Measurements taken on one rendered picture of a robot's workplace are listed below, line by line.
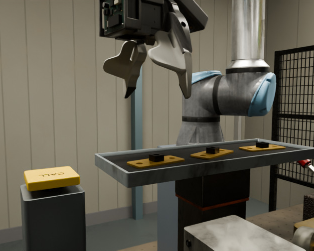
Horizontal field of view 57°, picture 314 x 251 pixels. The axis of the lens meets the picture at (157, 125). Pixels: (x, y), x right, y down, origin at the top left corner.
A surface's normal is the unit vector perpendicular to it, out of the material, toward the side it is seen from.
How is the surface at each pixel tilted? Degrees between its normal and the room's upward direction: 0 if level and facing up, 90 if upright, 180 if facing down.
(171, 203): 90
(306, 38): 90
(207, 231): 0
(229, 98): 97
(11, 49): 90
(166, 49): 57
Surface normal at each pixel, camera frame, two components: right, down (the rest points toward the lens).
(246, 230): 0.00, -1.00
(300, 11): -0.89, 0.04
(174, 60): 0.50, -0.47
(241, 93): -0.55, 0.12
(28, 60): 0.46, 0.08
